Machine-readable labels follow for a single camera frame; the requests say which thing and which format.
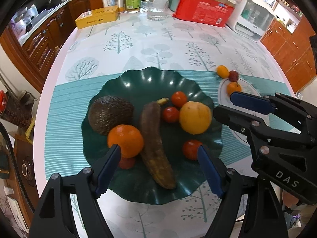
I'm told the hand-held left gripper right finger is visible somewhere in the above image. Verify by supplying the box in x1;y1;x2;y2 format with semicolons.
197;145;285;238

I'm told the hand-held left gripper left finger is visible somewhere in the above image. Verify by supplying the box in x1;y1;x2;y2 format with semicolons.
30;144;122;238

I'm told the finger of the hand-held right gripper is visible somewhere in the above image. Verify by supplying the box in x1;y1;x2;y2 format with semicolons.
213;105;270;149
230;91;315;132

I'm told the red cherry tomato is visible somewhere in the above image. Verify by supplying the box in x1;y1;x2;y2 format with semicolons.
163;107;180;123
118;157;136;170
171;91;188;107
182;140;203;160

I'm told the small orange kumquat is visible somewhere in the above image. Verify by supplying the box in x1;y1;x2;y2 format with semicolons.
227;82;242;96
217;65;229;78

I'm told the large orange mandarin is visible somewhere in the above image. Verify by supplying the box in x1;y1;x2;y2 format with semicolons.
107;124;144;158

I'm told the yellow round citrus fruit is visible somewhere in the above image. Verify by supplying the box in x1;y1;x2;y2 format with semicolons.
179;101;212;135

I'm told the brown overripe banana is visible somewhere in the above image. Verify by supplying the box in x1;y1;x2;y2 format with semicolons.
139;98;177;189

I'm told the dark avocado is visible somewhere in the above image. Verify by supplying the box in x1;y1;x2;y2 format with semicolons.
88;96;135;136

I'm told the dark green scalloped plate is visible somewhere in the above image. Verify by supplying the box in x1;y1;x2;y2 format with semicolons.
81;67;223;206

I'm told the wooden sideboard cabinet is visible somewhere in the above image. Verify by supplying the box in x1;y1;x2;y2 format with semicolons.
260;18;317;93

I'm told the white countertop appliance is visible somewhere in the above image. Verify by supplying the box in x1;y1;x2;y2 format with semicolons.
226;0;275;42

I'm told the red paper cup package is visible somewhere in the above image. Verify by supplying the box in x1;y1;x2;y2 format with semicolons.
173;0;241;27

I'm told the tree print tablecloth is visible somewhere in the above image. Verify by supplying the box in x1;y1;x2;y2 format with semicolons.
33;4;296;238

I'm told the dark woven basket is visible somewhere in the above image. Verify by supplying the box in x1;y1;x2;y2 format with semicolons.
0;92;35;129

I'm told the red lid container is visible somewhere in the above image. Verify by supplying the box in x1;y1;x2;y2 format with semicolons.
0;90;8;116

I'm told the clear drinking glass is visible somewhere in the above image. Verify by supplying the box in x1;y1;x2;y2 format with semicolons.
148;0;169;21

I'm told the wooden kitchen cabinet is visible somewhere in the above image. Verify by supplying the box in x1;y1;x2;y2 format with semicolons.
0;0;91;92

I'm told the yellow tin box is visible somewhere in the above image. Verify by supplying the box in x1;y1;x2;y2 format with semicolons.
75;6;119;29

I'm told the small gold can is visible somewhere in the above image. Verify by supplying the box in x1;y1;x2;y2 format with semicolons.
114;0;126;13

